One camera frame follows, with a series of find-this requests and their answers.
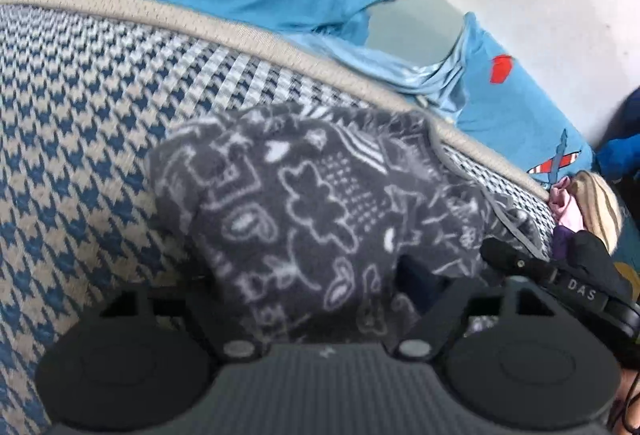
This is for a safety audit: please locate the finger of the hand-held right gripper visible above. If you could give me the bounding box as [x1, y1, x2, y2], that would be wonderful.
[480, 237, 561, 284]

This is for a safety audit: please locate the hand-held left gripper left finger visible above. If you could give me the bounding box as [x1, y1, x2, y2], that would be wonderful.
[97, 287, 261, 362]

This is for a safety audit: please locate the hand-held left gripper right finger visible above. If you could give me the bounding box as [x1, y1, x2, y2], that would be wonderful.
[394, 262, 557, 362]

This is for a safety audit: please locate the grey doodle print fleece jacket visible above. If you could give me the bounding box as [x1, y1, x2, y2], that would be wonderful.
[144, 105, 551, 346]

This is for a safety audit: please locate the purple cloth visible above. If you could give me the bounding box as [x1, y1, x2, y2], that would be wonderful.
[552, 225, 576, 261]

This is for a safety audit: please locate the beige striped knit hat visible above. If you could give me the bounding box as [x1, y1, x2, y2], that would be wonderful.
[570, 170, 626, 256]

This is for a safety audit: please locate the blue cloth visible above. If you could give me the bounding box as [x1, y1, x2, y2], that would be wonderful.
[595, 88, 640, 181]

